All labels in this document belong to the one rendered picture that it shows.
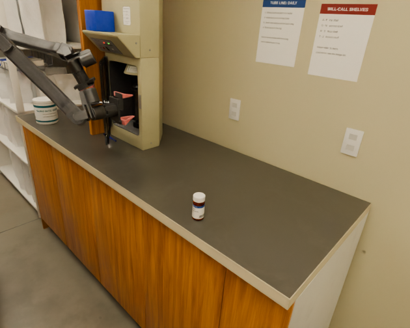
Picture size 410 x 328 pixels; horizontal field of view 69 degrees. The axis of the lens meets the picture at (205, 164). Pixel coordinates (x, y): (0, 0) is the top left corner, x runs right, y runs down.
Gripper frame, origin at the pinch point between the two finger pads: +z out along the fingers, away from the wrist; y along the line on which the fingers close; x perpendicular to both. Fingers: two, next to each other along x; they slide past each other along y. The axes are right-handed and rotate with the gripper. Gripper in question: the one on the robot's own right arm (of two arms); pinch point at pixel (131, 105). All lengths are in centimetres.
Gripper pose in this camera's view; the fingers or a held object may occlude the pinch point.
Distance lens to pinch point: 142.5
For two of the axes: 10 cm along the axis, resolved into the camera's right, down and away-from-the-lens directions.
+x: -7.4, -3.1, 6.0
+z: 6.7, -2.9, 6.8
